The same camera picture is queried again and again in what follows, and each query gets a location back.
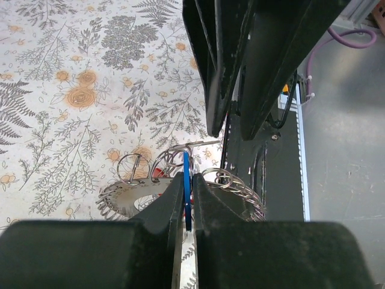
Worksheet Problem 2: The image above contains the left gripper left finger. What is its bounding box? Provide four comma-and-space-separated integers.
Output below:
129, 173, 184, 288

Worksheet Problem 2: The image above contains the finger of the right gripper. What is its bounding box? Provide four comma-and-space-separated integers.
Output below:
182, 0, 256, 137
240, 0, 349, 140

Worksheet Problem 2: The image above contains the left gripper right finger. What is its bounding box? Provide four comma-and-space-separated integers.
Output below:
192, 173, 253, 288

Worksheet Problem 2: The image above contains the red key tag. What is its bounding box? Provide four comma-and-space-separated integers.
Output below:
150, 167, 165, 198

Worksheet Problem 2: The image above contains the blue key tag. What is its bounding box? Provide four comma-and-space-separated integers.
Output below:
183, 151, 193, 231

